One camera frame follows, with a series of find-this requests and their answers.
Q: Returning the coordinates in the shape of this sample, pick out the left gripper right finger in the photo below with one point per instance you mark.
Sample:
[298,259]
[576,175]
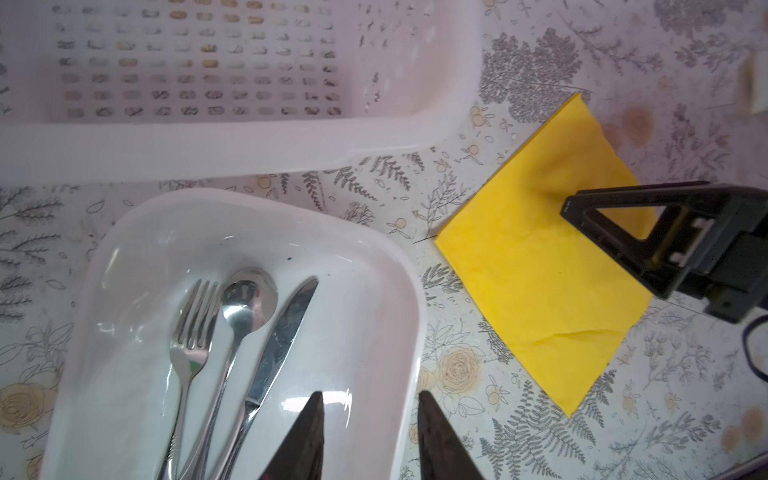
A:
[442,455]

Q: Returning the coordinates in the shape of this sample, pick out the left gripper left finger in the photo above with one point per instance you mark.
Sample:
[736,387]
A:
[300,455]

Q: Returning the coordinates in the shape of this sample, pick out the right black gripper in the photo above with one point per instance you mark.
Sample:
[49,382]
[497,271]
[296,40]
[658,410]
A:
[702,239]

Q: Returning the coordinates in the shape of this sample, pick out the yellow paper napkin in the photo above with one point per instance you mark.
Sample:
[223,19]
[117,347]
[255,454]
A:
[559,303]

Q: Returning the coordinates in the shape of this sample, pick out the silver fork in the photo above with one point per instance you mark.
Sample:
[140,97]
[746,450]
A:
[189,349]

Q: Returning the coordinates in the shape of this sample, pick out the silver spoon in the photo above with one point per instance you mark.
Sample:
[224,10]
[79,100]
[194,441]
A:
[247,303]

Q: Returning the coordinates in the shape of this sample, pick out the white perforated plastic basket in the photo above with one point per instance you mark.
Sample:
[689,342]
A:
[114,91]

